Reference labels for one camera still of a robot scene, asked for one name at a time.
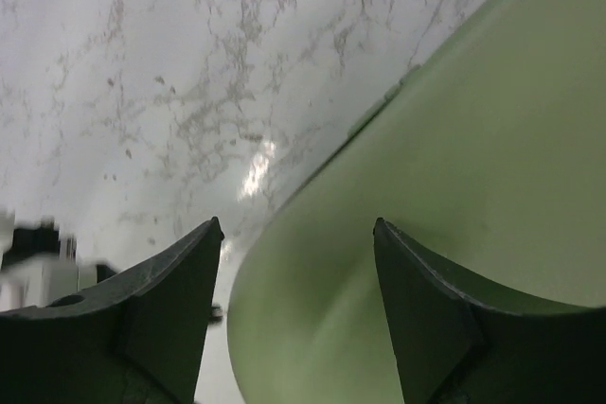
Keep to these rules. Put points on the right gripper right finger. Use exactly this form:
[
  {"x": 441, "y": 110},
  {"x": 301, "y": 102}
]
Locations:
[{"x": 459, "y": 337}]

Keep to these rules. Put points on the green suitcase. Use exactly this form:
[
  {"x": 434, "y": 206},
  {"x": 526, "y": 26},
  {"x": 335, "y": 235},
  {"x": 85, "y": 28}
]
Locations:
[{"x": 492, "y": 154}]

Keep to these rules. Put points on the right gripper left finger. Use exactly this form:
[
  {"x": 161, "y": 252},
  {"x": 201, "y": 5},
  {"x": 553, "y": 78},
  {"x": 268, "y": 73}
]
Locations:
[{"x": 135, "y": 337}]

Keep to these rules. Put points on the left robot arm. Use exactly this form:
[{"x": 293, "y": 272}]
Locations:
[{"x": 39, "y": 264}]

